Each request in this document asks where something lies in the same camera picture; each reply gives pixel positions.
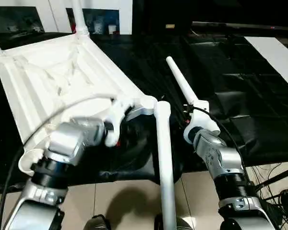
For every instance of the small yellow label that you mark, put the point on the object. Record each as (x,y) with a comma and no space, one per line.
(170,26)

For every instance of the plain white cup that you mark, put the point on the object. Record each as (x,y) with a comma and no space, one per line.
(112,29)

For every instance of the white plastic table top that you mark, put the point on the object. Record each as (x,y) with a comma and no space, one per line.
(62,72)

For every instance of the black work mat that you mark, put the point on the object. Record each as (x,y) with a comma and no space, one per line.
(230,95)

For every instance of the black tripod stand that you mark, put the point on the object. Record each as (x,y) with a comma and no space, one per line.
(278,178)

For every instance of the white patterned cup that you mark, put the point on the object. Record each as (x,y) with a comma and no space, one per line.
(98,26)

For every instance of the red bottle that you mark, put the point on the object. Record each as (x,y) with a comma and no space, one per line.
(74,26)

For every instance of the white sideboard cabinet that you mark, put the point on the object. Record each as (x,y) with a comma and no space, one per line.
(52,14)

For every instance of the black right robot foot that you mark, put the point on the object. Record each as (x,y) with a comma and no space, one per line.
(184,224)

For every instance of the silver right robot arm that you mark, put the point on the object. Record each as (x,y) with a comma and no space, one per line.
(218,153)

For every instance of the flat white board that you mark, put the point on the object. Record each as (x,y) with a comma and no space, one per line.
(273,55)

